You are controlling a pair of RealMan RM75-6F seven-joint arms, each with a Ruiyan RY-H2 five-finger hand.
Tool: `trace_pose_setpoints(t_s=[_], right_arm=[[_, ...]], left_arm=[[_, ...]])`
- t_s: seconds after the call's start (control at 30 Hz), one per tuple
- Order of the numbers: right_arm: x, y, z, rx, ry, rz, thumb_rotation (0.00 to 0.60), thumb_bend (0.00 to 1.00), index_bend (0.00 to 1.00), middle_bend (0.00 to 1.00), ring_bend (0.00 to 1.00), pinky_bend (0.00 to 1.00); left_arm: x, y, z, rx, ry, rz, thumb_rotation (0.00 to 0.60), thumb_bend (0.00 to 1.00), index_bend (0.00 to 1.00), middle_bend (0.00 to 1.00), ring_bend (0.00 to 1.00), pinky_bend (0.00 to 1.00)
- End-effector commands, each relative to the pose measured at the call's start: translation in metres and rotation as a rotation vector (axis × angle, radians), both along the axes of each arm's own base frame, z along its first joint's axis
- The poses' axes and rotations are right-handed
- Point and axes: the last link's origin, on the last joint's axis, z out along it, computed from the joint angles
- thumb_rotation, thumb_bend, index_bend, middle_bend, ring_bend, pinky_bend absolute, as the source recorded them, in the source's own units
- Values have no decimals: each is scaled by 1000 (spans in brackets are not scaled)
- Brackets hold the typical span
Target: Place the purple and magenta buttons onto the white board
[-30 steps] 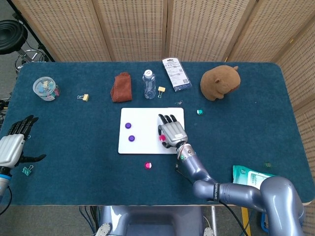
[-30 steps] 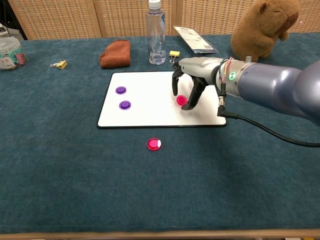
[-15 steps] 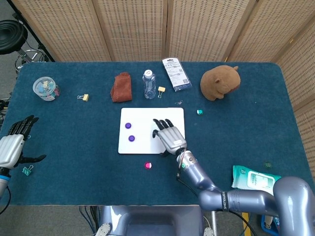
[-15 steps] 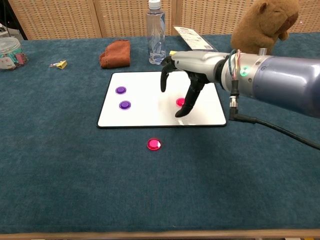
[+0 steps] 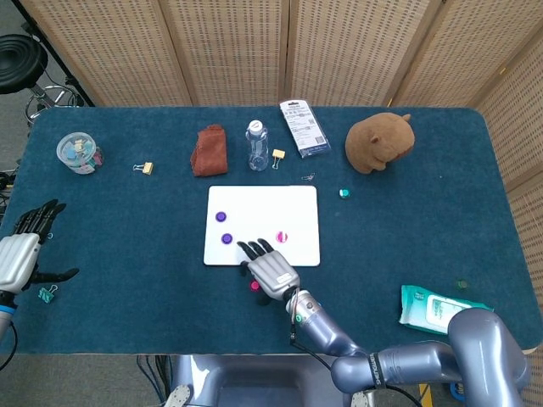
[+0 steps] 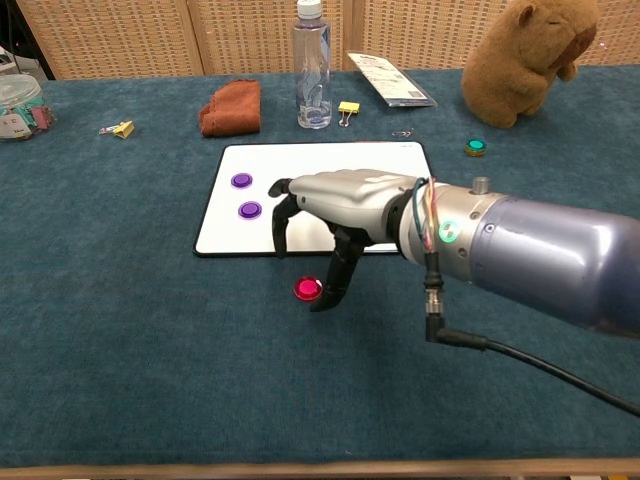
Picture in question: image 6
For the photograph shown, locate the folded brown cloth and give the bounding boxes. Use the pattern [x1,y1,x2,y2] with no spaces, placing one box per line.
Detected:
[198,79,263,138]

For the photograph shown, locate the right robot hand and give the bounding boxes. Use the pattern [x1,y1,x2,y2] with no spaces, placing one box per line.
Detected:
[268,169,431,314]

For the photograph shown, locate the clear jar of clips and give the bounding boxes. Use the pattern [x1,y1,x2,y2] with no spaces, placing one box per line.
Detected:
[0,74,58,143]

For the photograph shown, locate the yellow binder clip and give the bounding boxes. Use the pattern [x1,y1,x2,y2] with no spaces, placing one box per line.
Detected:
[98,118,136,139]
[337,101,362,128]

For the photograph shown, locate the brown capybara plush toy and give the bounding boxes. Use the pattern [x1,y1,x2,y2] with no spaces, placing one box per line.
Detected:
[460,0,600,129]

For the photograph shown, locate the woven folding screen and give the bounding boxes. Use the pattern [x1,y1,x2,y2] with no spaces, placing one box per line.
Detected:
[14,0,640,81]

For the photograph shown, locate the pink round magnet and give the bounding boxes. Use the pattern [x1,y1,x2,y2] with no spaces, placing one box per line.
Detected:
[293,277,325,302]

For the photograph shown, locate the white rectangular board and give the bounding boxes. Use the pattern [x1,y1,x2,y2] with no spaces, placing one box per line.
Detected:
[193,141,435,260]

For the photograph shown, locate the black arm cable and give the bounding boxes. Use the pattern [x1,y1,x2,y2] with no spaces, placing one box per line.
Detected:
[423,249,640,419]

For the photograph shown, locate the blue felt table mat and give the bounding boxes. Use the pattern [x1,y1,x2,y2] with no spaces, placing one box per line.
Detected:
[0,67,640,469]

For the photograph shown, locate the clear plastic water bottle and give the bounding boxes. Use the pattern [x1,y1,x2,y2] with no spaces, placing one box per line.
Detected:
[291,0,333,130]

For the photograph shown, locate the flat blister pack card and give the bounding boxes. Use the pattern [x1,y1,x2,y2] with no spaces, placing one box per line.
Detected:
[347,51,438,109]

